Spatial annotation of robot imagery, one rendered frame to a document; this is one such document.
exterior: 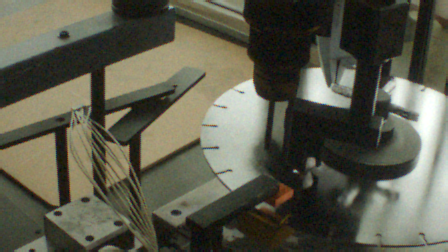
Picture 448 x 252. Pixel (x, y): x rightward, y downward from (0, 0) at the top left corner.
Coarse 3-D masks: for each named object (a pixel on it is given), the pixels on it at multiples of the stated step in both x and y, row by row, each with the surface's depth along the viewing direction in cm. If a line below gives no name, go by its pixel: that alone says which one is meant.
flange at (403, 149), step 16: (384, 128) 72; (400, 128) 76; (336, 144) 72; (384, 144) 72; (400, 144) 73; (416, 144) 73; (336, 160) 71; (352, 160) 70; (368, 160) 70; (384, 160) 70; (400, 160) 71; (416, 160) 72
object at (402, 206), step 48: (240, 96) 81; (336, 96) 83; (432, 96) 85; (240, 144) 73; (432, 144) 75; (336, 192) 67; (384, 192) 67; (432, 192) 68; (336, 240) 61; (384, 240) 61; (432, 240) 61
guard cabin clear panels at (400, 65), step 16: (0, 0) 160; (16, 0) 164; (224, 0) 146; (240, 0) 144; (416, 0) 117; (416, 16) 118; (432, 16) 116; (432, 32) 117; (432, 48) 118; (400, 64) 124; (432, 64) 119; (432, 80) 120
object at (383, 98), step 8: (336, 88) 74; (344, 88) 74; (352, 88) 74; (384, 88) 74; (392, 88) 75; (344, 96) 74; (384, 96) 72; (376, 104) 71; (384, 104) 71; (392, 104) 72; (376, 112) 72; (384, 112) 72; (392, 112) 72; (400, 112) 71; (408, 112) 71; (416, 112) 70; (384, 120) 72; (416, 120) 70
